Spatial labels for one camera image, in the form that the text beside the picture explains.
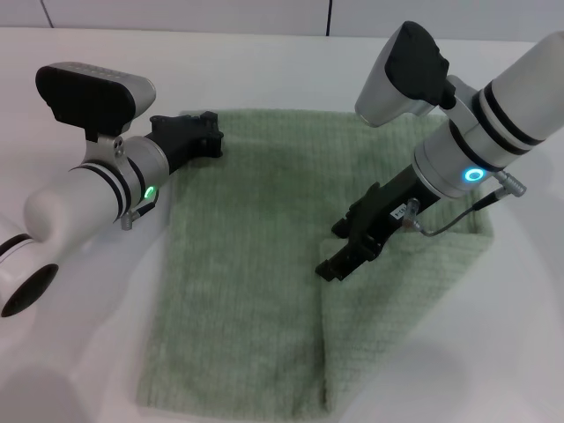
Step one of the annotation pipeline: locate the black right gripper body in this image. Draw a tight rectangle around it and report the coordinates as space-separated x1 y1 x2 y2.
351 162 442 249

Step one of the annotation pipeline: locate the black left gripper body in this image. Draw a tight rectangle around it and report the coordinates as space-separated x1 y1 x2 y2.
144 113 213 176

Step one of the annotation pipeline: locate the green ribbed towel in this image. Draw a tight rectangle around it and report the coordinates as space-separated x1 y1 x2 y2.
134 108 494 404

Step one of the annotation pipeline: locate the left arm cable with connector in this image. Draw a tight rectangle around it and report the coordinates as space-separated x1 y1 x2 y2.
120 193 160 232

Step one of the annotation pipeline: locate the arm cable with connector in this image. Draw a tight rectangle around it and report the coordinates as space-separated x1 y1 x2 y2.
401 170 528 237
120 193 160 232

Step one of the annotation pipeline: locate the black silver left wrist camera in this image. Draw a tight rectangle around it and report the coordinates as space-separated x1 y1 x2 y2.
34 61 158 145

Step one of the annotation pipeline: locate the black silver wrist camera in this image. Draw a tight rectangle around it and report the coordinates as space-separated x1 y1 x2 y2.
34 61 158 145
354 21 457 128

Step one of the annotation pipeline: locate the right arm cable with connector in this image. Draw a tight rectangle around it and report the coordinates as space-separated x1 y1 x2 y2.
401 170 528 237

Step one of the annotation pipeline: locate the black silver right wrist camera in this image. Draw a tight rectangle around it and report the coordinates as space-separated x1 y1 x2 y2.
354 21 457 128

